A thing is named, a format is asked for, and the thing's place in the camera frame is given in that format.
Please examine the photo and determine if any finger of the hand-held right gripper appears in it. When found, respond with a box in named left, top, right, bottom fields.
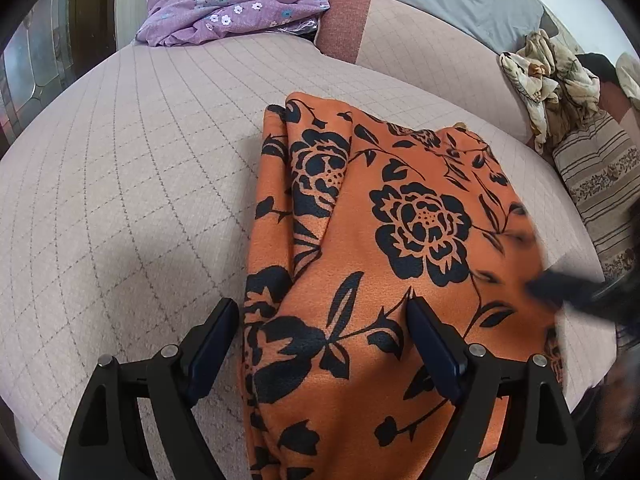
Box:
left=525, top=265, right=601, bottom=313

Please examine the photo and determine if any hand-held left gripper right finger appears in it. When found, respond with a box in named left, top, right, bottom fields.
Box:
left=406, top=296, right=586, bottom=480

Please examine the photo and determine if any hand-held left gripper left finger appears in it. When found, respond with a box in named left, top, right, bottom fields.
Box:
left=59, top=297, right=240, bottom=480

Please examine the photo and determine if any orange black floral garment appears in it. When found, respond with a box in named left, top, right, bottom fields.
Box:
left=242, top=91, right=568, bottom=480

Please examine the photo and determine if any striped beige pillow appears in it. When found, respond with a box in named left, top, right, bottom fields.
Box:
left=552, top=110, right=640, bottom=281

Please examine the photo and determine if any quilted pale bed mat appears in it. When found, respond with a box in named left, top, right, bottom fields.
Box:
left=0, top=0, right=606, bottom=480

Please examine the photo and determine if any cream floral cloth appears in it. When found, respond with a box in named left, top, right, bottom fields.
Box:
left=497, top=29, right=601, bottom=156

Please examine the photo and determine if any white cloth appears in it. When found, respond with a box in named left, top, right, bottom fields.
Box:
left=615, top=52, right=640, bottom=111

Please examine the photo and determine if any dark garment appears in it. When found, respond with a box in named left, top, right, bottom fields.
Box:
left=575, top=52, right=621, bottom=97

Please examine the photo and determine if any purple floral cloth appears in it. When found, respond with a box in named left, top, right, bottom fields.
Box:
left=136, top=0, right=332, bottom=48

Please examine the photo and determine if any wooden glass door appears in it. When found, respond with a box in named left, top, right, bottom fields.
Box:
left=0, top=0, right=78, bottom=148

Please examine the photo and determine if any maroon cushion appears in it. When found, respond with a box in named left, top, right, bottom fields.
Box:
left=316, top=0, right=372, bottom=65

